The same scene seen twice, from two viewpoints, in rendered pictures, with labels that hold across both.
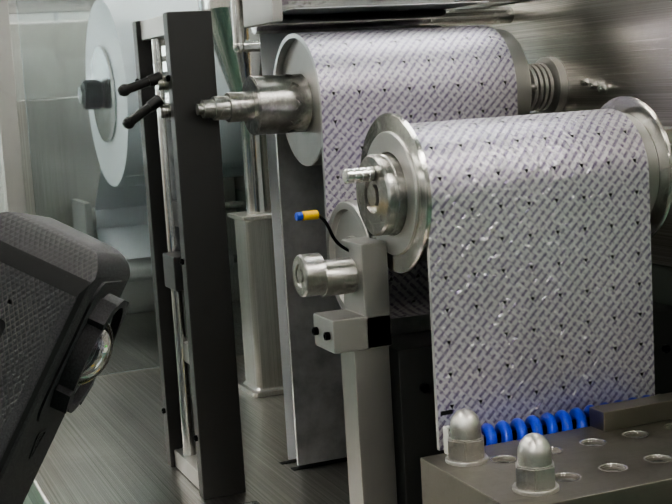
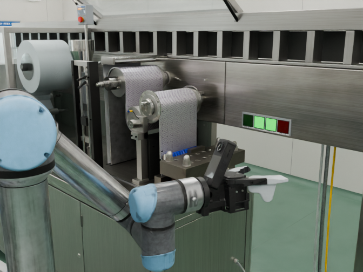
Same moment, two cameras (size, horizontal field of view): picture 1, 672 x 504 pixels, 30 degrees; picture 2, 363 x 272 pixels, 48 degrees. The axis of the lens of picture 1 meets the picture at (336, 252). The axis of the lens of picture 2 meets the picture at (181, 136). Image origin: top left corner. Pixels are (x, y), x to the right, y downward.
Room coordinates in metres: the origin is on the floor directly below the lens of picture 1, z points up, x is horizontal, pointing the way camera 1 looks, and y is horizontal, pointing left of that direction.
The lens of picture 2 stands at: (-0.53, 0.50, 1.57)
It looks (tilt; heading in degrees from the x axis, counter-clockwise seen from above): 14 degrees down; 337
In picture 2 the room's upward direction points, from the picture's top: straight up
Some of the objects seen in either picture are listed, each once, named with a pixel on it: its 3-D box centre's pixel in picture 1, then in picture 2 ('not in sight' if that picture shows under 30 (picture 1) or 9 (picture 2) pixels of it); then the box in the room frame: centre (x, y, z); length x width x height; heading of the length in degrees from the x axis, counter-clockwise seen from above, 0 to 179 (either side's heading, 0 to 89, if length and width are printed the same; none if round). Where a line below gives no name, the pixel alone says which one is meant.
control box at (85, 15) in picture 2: not in sight; (83, 14); (1.68, 0.12, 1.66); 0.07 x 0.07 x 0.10; 32
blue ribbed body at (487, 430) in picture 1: (567, 427); (182, 153); (1.12, -0.20, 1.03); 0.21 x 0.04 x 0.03; 112
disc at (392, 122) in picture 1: (393, 193); (149, 107); (1.15, -0.06, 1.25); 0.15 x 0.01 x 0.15; 22
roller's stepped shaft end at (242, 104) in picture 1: (224, 107); (101, 84); (1.36, 0.11, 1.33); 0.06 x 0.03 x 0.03; 112
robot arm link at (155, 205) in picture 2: not in sight; (156, 202); (0.24, 0.24, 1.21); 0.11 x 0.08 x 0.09; 93
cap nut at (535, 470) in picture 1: (534, 461); (186, 160); (0.95, -0.15, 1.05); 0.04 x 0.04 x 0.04
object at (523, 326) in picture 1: (546, 333); (179, 134); (1.14, -0.19, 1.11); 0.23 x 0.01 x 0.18; 112
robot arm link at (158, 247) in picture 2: not in sight; (155, 239); (0.25, 0.24, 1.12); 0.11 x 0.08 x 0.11; 3
